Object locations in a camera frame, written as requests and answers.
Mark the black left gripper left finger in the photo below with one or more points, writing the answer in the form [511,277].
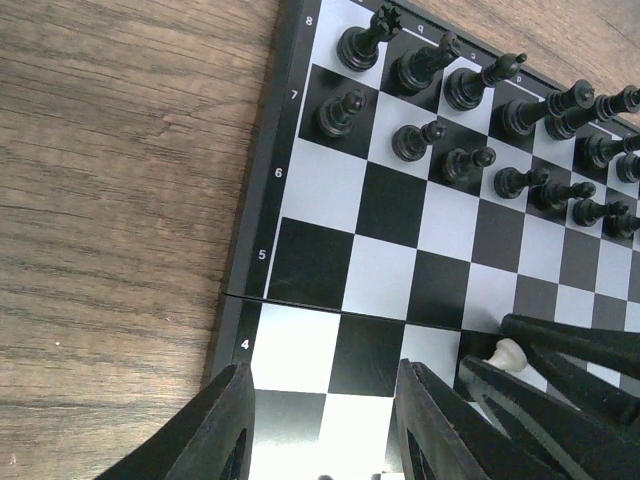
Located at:
[209,438]

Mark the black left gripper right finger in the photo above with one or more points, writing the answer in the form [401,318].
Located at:
[443,437]

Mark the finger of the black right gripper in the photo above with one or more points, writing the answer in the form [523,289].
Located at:
[583,447]
[547,344]

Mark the row of black chess pieces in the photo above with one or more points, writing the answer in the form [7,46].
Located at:
[500,125]

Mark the black white chess board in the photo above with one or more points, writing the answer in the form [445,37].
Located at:
[371,233]

